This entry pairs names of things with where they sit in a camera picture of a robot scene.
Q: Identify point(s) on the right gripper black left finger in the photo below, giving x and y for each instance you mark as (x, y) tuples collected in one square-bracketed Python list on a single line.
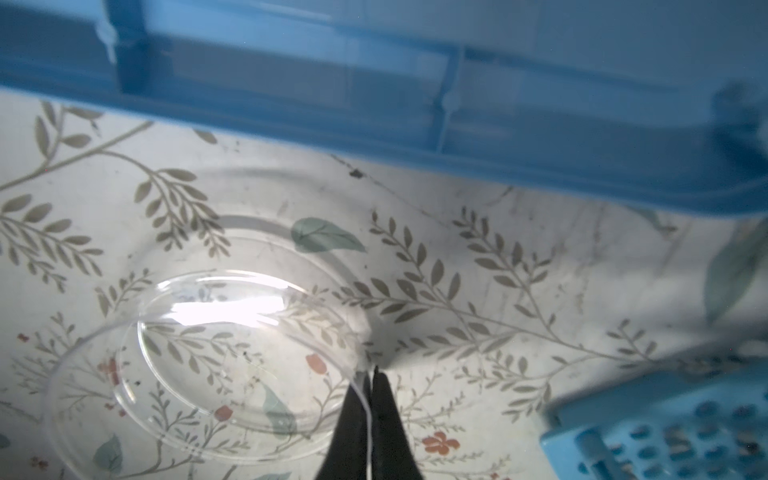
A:
[(347, 456)]

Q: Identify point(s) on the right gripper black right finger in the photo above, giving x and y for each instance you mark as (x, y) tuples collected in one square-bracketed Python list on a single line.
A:
[(391, 458)]

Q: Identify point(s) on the clear glass petri dish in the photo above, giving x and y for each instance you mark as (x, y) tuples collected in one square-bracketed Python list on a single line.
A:
[(208, 372)]

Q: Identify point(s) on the blue test tube rack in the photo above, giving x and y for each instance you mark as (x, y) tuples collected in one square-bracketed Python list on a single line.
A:
[(665, 426)]

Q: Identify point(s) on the blue plastic box lid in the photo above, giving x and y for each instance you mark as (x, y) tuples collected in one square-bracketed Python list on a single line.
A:
[(656, 103)]

